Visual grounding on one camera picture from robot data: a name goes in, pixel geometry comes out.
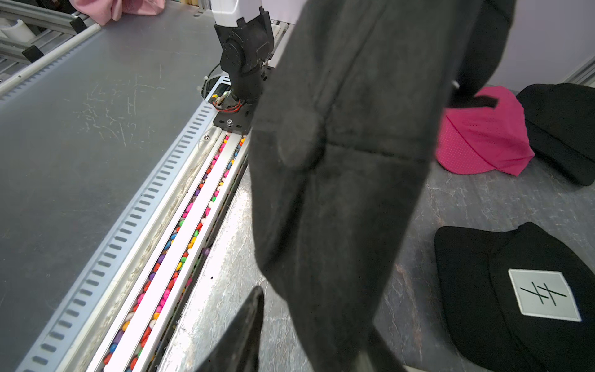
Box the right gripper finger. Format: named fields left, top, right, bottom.
left=196, top=286, right=264, bottom=372

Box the plain black cap front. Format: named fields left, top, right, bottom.
left=249, top=1, right=515, bottom=371

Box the black cap with white patch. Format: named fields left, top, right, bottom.
left=435, top=223, right=594, bottom=371

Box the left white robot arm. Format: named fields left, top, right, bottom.
left=207, top=0, right=274, bottom=136

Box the pink cap left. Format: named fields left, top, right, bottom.
left=435, top=86, right=535, bottom=176

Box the black cap at back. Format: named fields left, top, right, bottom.
left=516, top=83, right=594, bottom=186

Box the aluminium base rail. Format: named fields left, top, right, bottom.
left=19, top=102, right=249, bottom=371

